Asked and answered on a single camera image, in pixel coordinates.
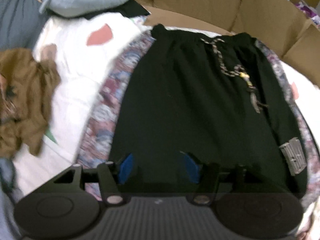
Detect purple snack packet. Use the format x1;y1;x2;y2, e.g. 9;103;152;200
296;2;320;28

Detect black bear-pattern shorts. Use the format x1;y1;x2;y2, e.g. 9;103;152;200
76;25;319;207

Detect brown crumpled garment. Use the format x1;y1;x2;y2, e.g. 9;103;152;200
1;44;61;158

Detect light blue denim garment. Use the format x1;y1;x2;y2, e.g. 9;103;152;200
1;158;22;240

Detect black cloth under pillow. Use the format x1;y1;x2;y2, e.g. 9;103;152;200
47;0;152;21

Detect grey-blue blanket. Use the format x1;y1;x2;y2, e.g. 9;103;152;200
1;0;49;51

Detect brown cardboard box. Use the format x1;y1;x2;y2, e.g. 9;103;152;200
136;0;319;85

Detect cream bear print duvet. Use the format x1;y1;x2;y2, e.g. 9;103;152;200
11;12;320;240

